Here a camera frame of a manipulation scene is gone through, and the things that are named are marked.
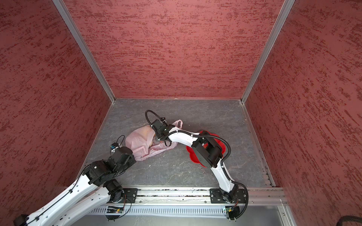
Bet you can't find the pink plastic bag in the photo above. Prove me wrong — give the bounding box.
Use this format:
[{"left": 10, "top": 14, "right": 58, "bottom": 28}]
[{"left": 125, "top": 126, "right": 178, "bottom": 162}]

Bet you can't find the red flower-shaped plastic bowl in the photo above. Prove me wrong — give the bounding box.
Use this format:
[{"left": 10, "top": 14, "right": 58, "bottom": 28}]
[{"left": 186, "top": 137, "right": 226, "bottom": 168}]

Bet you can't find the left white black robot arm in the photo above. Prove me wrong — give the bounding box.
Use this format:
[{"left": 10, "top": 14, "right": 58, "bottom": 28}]
[{"left": 13, "top": 147, "right": 136, "bottom": 226}]

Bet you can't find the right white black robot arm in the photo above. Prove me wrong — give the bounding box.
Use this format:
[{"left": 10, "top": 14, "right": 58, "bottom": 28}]
[{"left": 150, "top": 120, "right": 239, "bottom": 203}]

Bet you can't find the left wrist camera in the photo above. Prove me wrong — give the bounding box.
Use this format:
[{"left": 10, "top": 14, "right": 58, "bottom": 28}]
[{"left": 110, "top": 142, "right": 122, "bottom": 153}]

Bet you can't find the black corrugated cable conduit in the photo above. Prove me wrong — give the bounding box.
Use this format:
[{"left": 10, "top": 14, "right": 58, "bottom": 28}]
[{"left": 145, "top": 109, "right": 249, "bottom": 219}]

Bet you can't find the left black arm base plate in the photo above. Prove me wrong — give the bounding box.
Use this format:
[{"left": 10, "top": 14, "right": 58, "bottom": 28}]
[{"left": 119, "top": 188, "right": 138, "bottom": 204}]

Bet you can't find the aluminium mounting rail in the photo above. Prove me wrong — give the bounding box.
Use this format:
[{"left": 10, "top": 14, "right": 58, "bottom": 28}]
[{"left": 128, "top": 186, "right": 288, "bottom": 206}]

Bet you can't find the perforated metal cable tray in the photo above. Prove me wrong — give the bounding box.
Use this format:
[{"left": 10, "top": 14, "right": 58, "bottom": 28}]
[{"left": 88, "top": 205, "right": 226, "bottom": 218}]

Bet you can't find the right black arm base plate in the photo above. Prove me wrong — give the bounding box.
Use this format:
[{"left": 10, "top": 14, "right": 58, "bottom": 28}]
[{"left": 209, "top": 188, "right": 248, "bottom": 204}]

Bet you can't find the left aluminium corner post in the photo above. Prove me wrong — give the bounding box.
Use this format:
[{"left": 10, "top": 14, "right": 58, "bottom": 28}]
[{"left": 52, "top": 0, "right": 117, "bottom": 104}]

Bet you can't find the aluminium corner post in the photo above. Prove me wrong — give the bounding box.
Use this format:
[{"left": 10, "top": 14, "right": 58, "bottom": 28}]
[
  {"left": 52, "top": 0, "right": 117, "bottom": 104},
  {"left": 241, "top": 0, "right": 295, "bottom": 105}
]

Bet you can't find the right aluminium corner post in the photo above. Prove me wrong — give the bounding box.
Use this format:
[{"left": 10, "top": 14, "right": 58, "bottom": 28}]
[{"left": 241, "top": 0, "right": 295, "bottom": 105}]

